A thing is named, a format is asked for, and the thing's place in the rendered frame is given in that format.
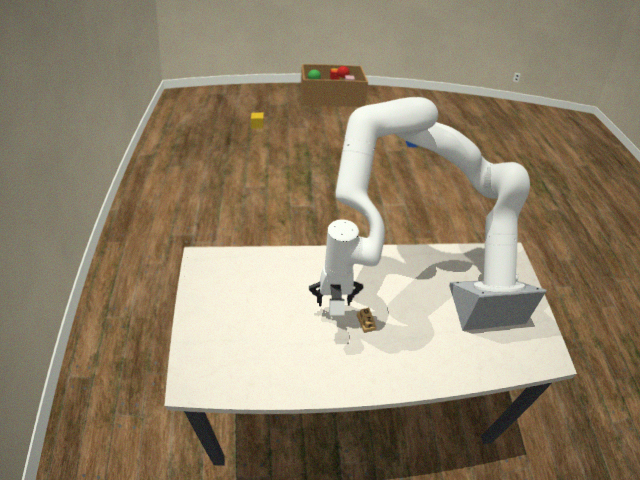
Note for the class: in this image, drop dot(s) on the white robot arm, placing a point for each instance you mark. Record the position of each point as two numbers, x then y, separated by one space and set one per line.
507 182

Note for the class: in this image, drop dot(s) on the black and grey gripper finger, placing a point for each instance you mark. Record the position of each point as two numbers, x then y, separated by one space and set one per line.
312 289
356 290

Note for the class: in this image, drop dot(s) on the brown wooden digit cube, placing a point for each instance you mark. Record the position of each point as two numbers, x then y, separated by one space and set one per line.
368 321
365 312

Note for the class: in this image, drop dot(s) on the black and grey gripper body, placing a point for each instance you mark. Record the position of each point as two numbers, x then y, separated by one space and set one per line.
326 280

